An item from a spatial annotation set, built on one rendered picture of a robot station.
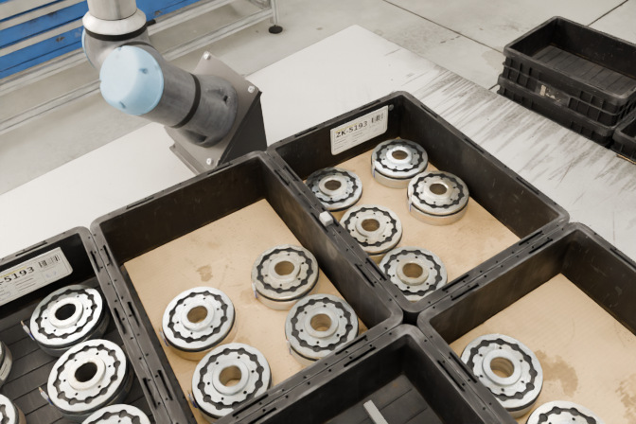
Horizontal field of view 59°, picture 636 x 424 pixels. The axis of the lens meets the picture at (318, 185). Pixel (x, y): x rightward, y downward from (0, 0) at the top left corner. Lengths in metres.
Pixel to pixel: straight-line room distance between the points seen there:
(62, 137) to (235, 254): 1.93
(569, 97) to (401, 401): 1.26
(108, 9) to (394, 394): 0.82
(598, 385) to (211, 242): 0.60
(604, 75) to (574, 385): 1.37
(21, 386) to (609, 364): 0.80
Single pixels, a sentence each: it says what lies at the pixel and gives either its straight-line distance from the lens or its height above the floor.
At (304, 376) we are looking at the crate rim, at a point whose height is 0.93.
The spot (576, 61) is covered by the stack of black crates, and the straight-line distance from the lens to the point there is 2.10.
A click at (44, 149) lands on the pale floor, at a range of 2.75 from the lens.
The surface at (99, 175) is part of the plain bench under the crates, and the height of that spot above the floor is 0.70.
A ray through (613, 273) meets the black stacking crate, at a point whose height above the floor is 0.90.
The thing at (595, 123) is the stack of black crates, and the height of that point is 0.49.
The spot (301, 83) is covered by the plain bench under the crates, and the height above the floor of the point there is 0.70.
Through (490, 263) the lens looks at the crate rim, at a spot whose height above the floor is 0.93.
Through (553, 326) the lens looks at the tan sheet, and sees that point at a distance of 0.88.
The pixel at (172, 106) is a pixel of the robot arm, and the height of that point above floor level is 0.93.
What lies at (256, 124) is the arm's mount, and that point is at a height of 0.82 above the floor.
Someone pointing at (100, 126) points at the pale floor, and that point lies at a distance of 2.77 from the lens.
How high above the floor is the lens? 1.54
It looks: 44 degrees down
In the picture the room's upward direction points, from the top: 4 degrees counter-clockwise
